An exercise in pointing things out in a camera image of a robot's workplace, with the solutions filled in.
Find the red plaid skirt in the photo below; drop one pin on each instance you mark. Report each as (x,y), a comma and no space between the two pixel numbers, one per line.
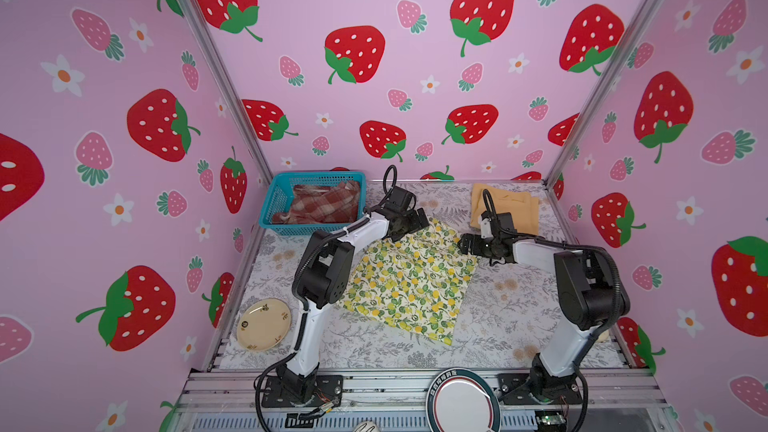
(319,204)

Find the aluminium frame post right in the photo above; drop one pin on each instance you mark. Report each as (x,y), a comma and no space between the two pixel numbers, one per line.
(635,30)

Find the teal plastic basket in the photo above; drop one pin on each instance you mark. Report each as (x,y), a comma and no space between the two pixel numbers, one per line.
(280,196)

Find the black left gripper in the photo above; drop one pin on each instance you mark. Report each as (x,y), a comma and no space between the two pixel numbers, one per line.
(414,223)

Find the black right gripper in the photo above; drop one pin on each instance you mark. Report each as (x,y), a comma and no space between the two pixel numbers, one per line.
(475,247)

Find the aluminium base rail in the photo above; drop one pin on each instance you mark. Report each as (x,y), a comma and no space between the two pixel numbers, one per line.
(395,400)

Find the white plate green rim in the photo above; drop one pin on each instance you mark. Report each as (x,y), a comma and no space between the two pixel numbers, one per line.
(458,399)

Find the white chocolate drizzled donut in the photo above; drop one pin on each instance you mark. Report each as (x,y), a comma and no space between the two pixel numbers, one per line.
(366,426)

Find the lemon print skirt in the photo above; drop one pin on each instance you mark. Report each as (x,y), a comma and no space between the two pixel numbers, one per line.
(416,284)

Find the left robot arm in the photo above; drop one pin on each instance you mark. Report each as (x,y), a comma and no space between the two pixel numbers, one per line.
(323,275)

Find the aluminium frame post left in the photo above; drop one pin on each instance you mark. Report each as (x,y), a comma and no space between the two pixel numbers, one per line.
(213,58)

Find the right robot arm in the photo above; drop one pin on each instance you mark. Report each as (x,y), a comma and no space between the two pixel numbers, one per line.
(590,295)

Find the yellow skirt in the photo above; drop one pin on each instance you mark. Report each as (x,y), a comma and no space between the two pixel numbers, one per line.
(523,207)

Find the aluminium frame post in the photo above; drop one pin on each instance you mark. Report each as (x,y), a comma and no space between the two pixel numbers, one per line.
(213,58)
(635,30)

